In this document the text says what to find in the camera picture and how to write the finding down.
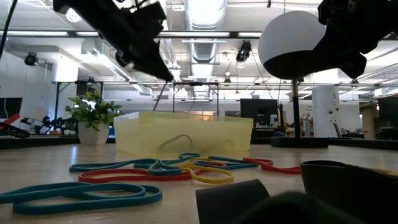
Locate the black aluminium table frame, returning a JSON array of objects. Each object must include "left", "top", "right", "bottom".
[{"left": 0, "top": 134, "right": 398, "bottom": 150}]

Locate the black wide rubber band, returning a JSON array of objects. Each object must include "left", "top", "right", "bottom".
[{"left": 300, "top": 159, "right": 398, "bottom": 224}]

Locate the black rubber strip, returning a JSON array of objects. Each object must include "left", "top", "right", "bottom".
[{"left": 195, "top": 178, "right": 363, "bottom": 224}]

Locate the black monitor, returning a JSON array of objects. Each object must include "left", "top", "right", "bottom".
[
  {"left": 377, "top": 95, "right": 398, "bottom": 129},
  {"left": 0, "top": 97, "right": 24, "bottom": 119},
  {"left": 239, "top": 98, "right": 279, "bottom": 128}
]

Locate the black spotlight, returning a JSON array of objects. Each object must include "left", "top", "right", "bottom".
[
  {"left": 235, "top": 40, "right": 252, "bottom": 63},
  {"left": 24, "top": 52, "right": 39, "bottom": 67}
]

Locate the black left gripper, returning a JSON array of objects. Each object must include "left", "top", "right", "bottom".
[{"left": 107, "top": 2, "right": 174, "bottom": 82}]

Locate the grey office chair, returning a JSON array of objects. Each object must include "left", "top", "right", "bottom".
[{"left": 331, "top": 122, "right": 343, "bottom": 139}]

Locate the black metal workstation frame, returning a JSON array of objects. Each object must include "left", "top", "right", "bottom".
[{"left": 172, "top": 81, "right": 220, "bottom": 116}]

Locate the white globe table lamp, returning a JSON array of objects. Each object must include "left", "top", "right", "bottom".
[{"left": 257, "top": 10, "right": 327, "bottom": 149}]

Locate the yellow translucent plastic bin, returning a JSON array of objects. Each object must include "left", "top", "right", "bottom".
[{"left": 113, "top": 111, "right": 253, "bottom": 157}]

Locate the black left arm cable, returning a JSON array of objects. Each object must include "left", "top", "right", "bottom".
[{"left": 0, "top": 0, "right": 19, "bottom": 60}]

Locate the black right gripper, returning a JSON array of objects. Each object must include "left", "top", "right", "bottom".
[{"left": 313, "top": 0, "right": 398, "bottom": 80}]

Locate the red and black device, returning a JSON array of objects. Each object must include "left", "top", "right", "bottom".
[{"left": 0, "top": 113, "right": 31, "bottom": 139}]

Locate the black bar with light strips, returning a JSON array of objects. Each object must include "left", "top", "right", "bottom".
[{"left": 0, "top": 29, "right": 398, "bottom": 40}]

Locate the white column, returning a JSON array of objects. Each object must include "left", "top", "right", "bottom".
[{"left": 312, "top": 86, "right": 342, "bottom": 139}]

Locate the green plant in white pot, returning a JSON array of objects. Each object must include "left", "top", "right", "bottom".
[{"left": 64, "top": 89, "right": 124, "bottom": 146}]

